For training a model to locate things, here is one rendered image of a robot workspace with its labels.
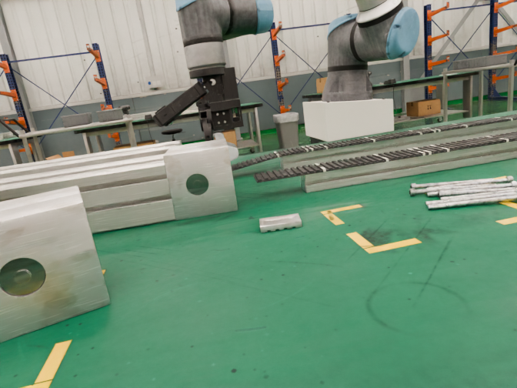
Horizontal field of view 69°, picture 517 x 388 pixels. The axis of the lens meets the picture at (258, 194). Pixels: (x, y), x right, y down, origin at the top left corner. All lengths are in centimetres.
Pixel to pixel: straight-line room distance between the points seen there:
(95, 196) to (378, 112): 81
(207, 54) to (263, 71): 768
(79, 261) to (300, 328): 19
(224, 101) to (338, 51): 52
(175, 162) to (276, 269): 24
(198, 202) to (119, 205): 11
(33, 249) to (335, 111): 87
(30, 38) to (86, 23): 107
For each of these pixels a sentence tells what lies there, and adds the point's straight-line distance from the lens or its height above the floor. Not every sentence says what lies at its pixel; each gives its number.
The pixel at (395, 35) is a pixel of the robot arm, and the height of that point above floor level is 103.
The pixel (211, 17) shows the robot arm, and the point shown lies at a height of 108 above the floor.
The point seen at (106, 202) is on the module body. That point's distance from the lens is 56.
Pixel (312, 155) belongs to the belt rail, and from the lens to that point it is 77.
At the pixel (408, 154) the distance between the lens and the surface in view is 64.
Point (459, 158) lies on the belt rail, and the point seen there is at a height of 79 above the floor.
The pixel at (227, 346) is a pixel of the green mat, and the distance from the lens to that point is 27.
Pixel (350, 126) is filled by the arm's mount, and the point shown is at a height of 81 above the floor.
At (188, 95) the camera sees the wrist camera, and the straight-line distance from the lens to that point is 74.
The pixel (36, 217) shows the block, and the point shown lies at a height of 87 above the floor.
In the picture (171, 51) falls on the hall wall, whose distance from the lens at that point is 826.
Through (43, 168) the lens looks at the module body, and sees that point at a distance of 78.
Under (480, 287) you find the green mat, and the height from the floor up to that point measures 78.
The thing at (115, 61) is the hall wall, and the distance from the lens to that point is 834.
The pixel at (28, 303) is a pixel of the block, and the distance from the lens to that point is 36.
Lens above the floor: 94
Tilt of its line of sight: 15 degrees down
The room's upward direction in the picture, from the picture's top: 8 degrees counter-clockwise
